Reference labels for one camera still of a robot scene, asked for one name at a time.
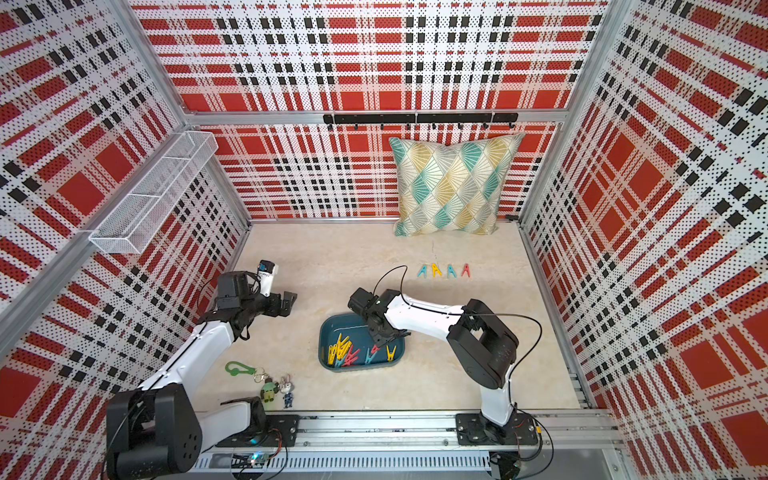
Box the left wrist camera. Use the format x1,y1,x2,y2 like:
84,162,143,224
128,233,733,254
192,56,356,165
257,260,279,297

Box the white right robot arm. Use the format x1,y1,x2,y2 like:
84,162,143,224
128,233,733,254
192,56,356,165
348,288,519,427

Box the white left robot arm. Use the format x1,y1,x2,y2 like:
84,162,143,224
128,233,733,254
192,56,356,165
102,260,298,479

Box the green carabiner keychain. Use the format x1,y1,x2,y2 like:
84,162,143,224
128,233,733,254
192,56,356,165
225,361,257,376

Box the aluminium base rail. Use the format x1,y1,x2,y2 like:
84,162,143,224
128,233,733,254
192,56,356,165
119,409,631,480

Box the black hook rail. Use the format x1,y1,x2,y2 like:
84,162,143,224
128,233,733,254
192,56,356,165
322,112,520,128

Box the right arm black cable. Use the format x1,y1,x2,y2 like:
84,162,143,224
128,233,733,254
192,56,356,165
371,265,544,409

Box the geometric patterned pillow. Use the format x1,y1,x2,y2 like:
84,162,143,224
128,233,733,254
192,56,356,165
389,133,525,237

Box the yellow clothespin in box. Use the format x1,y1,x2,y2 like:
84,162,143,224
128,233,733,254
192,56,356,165
327,334,352,368

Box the rabbit figurine keychain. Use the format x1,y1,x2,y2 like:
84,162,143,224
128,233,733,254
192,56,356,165
278,375,295,409

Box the green figurine keychain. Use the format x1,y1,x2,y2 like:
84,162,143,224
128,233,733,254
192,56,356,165
260,379,279,403

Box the teal plastic storage box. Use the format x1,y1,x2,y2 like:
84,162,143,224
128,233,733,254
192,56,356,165
318,313,406,373

